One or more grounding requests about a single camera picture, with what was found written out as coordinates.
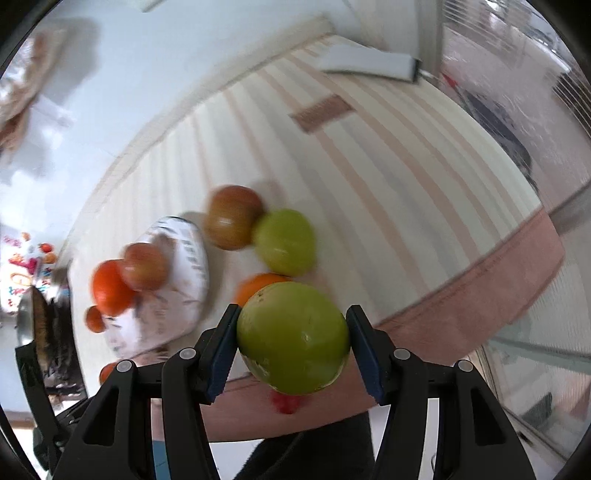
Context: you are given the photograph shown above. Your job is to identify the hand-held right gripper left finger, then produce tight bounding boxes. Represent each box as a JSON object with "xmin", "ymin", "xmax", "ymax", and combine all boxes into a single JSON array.
[{"xmin": 54, "ymin": 304, "xmax": 243, "ymax": 480}]

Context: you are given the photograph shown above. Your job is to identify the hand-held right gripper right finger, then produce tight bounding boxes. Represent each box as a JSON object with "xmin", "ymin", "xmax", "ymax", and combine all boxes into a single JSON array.
[{"xmin": 345, "ymin": 305, "xmax": 539, "ymax": 480}]

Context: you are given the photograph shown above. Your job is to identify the white printed oval plate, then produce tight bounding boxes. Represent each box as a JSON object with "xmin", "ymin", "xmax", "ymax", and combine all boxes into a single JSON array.
[{"xmin": 104, "ymin": 216, "xmax": 211, "ymax": 361}]

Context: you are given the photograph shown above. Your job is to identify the green apple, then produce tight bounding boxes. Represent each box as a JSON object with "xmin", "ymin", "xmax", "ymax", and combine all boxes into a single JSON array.
[
  {"xmin": 236, "ymin": 282, "xmax": 350, "ymax": 395},
  {"xmin": 253, "ymin": 209, "xmax": 317, "ymax": 278}
]

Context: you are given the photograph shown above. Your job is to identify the small red cherry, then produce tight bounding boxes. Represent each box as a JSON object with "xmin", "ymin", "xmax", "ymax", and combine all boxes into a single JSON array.
[
  {"xmin": 270, "ymin": 391, "xmax": 308, "ymax": 415},
  {"xmin": 84, "ymin": 305, "xmax": 107, "ymax": 334}
]

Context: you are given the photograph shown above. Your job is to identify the large orange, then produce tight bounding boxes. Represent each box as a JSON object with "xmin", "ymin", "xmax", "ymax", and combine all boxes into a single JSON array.
[{"xmin": 91, "ymin": 259, "xmax": 139, "ymax": 318}]

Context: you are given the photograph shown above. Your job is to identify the brownish red apple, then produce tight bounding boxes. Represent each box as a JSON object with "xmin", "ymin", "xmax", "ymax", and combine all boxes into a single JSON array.
[{"xmin": 204, "ymin": 185, "xmax": 266, "ymax": 251}]

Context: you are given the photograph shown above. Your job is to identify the person's dark clothing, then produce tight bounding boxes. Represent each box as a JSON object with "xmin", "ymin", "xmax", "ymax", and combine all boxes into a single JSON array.
[{"xmin": 233, "ymin": 411, "xmax": 377, "ymax": 480}]

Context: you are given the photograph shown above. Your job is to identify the steel wok lid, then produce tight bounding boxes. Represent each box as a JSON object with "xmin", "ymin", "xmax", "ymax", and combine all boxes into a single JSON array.
[{"xmin": 15, "ymin": 286, "xmax": 40, "ymax": 347}]

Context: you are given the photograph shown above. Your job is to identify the brown mat label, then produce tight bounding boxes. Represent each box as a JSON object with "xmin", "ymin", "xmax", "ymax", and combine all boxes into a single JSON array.
[{"xmin": 290, "ymin": 93, "xmax": 352, "ymax": 134}]

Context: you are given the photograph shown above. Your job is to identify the glass sliding door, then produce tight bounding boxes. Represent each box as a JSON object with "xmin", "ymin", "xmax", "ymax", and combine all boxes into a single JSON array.
[{"xmin": 438, "ymin": 0, "xmax": 591, "ymax": 462}]

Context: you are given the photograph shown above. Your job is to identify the clear plastic bag of eggs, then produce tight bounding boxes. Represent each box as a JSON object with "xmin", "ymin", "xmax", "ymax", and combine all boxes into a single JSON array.
[{"xmin": 0, "ymin": 28, "xmax": 70, "ymax": 153}]

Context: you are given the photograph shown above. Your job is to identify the colourful wall stickers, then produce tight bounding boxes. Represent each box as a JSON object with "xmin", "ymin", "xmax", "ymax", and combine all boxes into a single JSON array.
[{"xmin": 0, "ymin": 231, "xmax": 58, "ymax": 315}]

